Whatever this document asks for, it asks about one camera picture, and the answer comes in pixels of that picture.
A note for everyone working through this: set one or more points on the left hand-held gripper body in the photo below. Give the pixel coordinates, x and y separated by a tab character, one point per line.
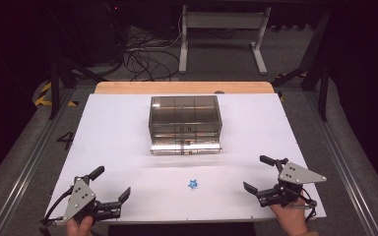
79	198

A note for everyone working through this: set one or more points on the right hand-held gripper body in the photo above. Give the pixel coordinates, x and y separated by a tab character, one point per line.
293	175

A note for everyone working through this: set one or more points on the small blue star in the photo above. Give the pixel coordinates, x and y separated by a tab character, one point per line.
193	184

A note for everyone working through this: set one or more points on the clear plastic drawer box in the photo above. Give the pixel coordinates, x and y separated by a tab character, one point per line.
185	114

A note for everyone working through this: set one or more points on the person's left hand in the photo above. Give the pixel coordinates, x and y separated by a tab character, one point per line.
78	227

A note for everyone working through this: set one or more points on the person's right hand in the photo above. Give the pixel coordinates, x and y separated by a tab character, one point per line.
292	219

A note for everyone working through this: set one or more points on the white table mat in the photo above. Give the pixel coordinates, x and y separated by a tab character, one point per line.
111	137

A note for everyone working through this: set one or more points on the black metal stand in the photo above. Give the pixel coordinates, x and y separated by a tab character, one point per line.
55	91
323	95

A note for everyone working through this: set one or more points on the yellow black hazard tape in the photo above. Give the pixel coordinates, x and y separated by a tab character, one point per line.
42	97

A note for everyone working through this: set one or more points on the dark equipment cabinet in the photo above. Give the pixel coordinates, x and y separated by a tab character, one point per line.
101	36

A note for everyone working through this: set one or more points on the aluminium floor rail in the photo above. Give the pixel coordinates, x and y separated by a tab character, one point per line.
29	167
341	167

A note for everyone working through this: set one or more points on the white metal table frame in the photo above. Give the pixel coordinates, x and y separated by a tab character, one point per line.
223	20

